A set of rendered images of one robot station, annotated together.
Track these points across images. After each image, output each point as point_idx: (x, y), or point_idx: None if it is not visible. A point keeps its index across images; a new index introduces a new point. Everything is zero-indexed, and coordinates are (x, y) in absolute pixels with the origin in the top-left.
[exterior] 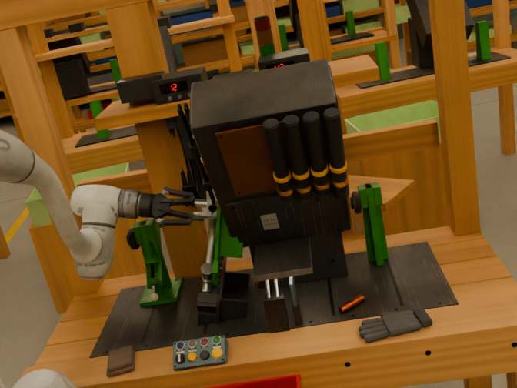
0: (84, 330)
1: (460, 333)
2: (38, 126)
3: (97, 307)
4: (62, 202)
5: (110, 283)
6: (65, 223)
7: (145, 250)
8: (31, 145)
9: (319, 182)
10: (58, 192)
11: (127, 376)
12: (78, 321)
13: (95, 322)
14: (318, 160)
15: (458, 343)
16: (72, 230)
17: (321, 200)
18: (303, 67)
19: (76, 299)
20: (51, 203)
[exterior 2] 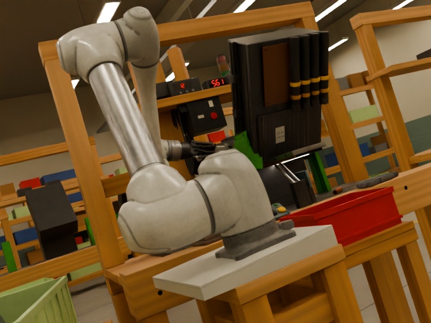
0: (142, 263)
1: (417, 171)
2: (78, 126)
3: (136, 261)
4: (157, 109)
5: (130, 259)
6: (156, 129)
7: None
8: (72, 141)
9: (315, 87)
10: (156, 100)
11: (220, 240)
12: (129, 266)
13: (146, 261)
14: (317, 67)
15: (419, 179)
16: (160, 138)
17: (315, 104)
18: (288, 29)
19: (109, 268)
20: (151, 109)
